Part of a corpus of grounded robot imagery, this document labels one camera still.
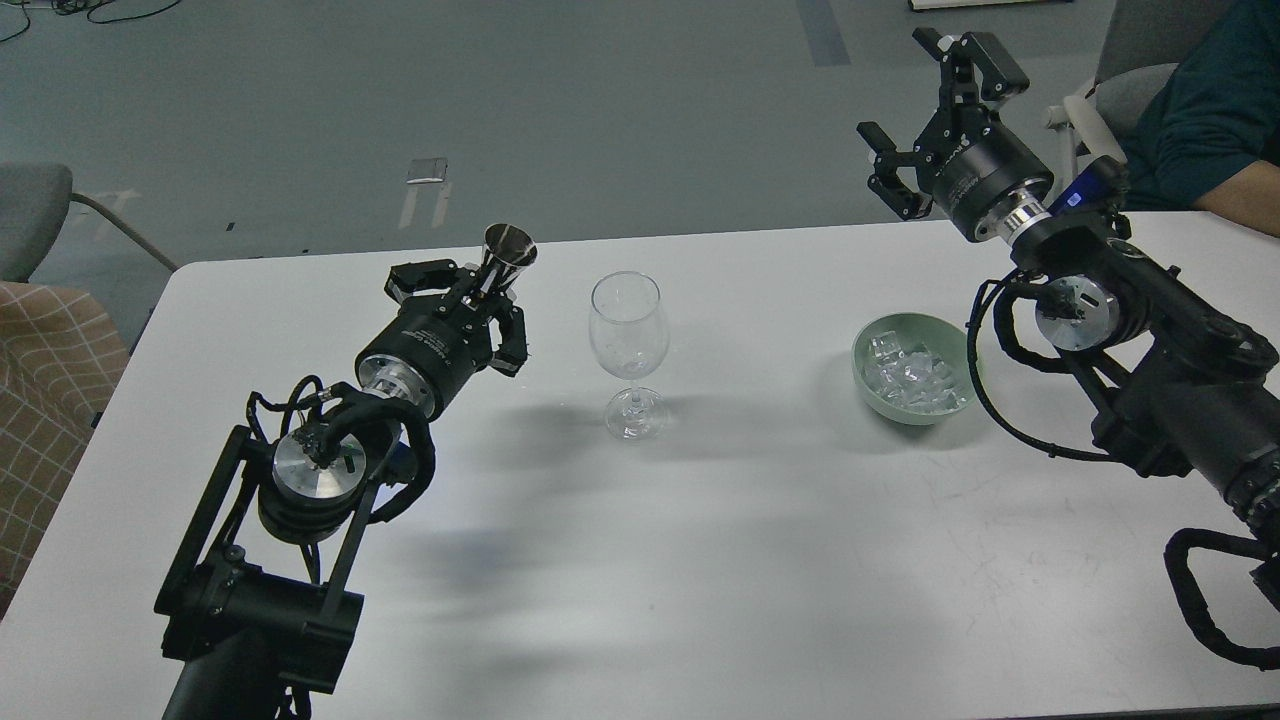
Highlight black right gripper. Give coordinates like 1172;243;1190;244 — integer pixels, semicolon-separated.
856;27;1053;243

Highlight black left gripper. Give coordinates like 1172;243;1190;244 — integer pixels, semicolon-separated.
355;260;529;419

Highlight steel double jigger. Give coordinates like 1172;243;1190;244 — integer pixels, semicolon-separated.
476;223;538;297

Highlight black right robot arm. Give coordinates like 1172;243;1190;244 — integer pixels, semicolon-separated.
858;27;1279;671

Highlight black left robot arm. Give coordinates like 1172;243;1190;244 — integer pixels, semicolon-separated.
154;251;535;719

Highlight clear wine glass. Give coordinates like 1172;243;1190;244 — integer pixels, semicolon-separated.
589;272;669;439

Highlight pile of ice cubes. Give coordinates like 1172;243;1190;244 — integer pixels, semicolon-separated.
861;331;972;415

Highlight metal floor plate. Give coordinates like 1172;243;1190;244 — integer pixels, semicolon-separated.
404;158;449;186

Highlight grey office chair right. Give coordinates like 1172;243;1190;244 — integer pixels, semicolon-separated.
1044;1;1233;179

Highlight green bowl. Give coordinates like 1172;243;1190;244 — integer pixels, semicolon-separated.
850;313;977;427

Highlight person in teal shirt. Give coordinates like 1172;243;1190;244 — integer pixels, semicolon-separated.
1121;1;1279;237

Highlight grey chair left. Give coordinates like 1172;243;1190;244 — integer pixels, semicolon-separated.
1;161;179;283

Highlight black floor cables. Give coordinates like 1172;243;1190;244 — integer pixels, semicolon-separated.
0;0;180;44

